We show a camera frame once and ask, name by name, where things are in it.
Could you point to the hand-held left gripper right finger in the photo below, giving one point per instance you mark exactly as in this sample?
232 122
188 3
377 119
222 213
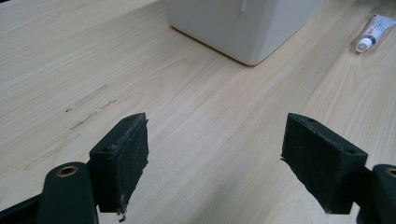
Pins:
323 168

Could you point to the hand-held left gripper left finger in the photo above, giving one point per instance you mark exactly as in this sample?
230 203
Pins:
124 161

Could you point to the white tube with red label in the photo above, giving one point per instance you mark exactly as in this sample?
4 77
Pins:
375 31

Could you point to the white plastic storage box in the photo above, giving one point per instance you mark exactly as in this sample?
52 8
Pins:
224 28

